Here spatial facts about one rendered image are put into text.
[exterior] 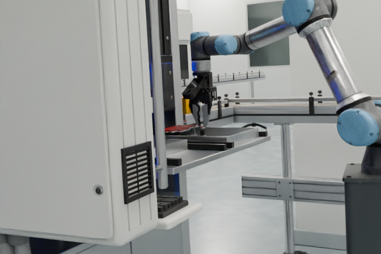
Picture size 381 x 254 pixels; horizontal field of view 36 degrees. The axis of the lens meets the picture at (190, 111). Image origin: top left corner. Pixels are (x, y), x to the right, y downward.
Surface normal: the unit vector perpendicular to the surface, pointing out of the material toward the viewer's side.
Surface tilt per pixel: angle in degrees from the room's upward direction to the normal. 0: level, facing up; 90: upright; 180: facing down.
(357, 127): 97
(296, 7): 83
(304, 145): 90
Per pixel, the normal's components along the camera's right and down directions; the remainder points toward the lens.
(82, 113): -0.44, 0.10
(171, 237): 0.86, 0.00
